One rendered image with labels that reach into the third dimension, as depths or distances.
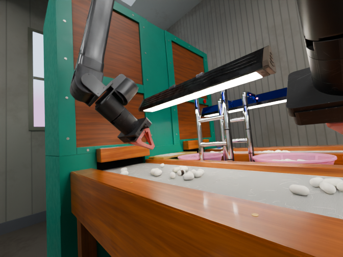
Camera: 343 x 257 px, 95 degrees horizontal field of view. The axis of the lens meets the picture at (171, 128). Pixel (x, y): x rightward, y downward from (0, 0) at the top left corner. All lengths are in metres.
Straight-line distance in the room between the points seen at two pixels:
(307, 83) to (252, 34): 2.35
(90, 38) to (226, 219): 0.48
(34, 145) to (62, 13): 1.88
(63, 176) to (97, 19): 0.66
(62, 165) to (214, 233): 0.76
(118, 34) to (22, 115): 1.84
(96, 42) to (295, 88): 0.44
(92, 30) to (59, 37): 0.54
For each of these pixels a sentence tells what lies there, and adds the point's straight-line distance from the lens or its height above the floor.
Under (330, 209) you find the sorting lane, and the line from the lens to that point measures 0.38.
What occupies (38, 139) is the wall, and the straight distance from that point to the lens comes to 2.67.
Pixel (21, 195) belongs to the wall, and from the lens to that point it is 2.70.
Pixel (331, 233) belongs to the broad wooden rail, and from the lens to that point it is 0.25.
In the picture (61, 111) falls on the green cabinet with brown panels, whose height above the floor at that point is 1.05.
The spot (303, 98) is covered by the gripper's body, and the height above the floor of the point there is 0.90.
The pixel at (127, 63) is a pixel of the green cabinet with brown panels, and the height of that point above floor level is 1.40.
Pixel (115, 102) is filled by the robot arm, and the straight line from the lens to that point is 0.43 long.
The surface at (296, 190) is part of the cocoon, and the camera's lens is 0.42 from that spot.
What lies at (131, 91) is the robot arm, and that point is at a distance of 0.47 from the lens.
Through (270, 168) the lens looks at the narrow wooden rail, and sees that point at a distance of 0.62.
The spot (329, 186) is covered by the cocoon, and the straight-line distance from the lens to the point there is 0.45.
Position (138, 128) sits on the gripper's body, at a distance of 0.43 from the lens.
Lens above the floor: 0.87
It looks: 5 degrees up
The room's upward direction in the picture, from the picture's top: 5 degrees counter-clockwise
